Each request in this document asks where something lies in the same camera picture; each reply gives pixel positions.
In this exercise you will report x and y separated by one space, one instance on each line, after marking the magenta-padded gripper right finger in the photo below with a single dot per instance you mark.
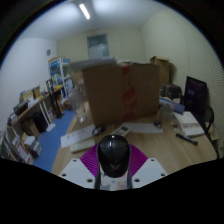
148 171

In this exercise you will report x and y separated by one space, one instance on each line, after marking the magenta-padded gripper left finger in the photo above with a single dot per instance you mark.
78 171

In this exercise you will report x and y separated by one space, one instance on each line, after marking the black computer mouse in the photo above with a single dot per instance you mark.
113 155

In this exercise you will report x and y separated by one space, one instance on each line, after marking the white paper strip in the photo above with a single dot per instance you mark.
76 136

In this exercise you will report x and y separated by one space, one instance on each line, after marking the white paper sheet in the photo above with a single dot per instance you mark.
143 127

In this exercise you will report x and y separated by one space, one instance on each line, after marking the small black clip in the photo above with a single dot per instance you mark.
158 124

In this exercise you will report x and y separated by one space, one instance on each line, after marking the white book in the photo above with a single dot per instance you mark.
189 124

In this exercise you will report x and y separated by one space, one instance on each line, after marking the large clear plastic container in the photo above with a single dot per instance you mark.
80 103

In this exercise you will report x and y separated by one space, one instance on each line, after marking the blue book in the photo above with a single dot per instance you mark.
173 105

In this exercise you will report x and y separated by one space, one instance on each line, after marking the cluttered shelf unit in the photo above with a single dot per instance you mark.
23 123

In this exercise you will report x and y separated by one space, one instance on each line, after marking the large brown cardboard box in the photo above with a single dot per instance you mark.
116 93

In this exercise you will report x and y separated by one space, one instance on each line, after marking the black office chair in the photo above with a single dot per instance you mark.
196 96

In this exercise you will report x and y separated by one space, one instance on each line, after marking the blue-white display cabinet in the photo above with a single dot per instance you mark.
59 75

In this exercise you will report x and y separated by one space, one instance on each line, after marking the tall open cardboard box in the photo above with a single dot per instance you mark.
163 70

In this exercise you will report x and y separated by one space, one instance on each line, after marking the stack of papers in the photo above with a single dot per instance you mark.
93 63

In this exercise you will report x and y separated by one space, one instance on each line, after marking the grey door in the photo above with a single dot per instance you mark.
98 46

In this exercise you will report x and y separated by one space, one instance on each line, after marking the ceiling tube light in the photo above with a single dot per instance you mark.
84 11

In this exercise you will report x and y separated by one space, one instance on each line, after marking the round wall clock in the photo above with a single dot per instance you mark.
48 52

